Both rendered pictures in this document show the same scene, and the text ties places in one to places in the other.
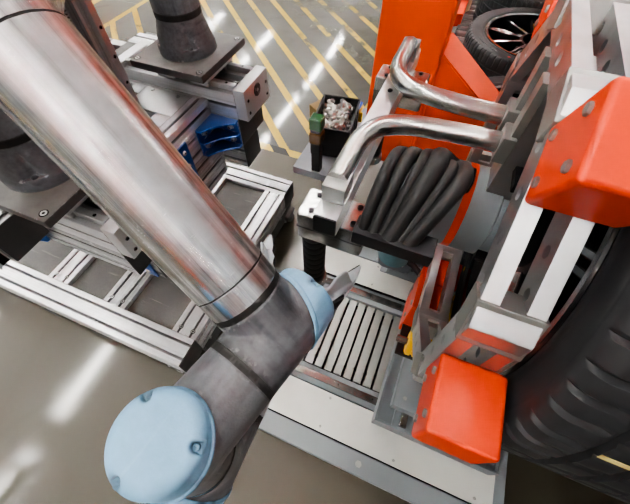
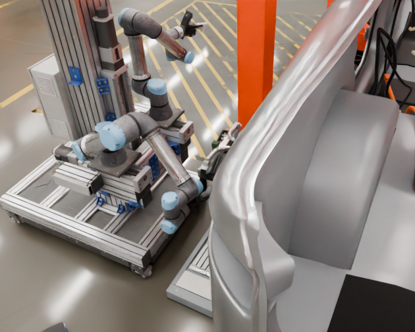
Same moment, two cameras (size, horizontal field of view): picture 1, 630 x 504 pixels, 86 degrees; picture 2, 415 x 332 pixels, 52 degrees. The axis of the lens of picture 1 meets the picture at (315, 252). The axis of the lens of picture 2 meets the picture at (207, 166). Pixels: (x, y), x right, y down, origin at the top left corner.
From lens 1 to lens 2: 1.65 m
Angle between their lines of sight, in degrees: 18
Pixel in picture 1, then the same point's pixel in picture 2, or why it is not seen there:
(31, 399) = (56, 284)
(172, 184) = (174, 158)
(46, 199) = (117, 169)
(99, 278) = (99, 221)
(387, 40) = (241, 114)
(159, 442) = (170, 196)
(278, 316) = (190, 184)
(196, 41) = (165, 113)
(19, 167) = (112, 159)
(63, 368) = (72, 271)
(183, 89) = not seen: hidden behind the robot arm
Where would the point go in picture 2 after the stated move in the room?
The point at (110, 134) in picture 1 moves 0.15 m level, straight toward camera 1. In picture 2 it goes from (166, 150) to (182, 168)
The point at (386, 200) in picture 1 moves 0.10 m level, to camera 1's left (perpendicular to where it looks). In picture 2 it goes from (216, 165) to (195, 164)
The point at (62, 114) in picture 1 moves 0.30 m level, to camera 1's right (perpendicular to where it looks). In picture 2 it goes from (161, 147) to (228, 148)
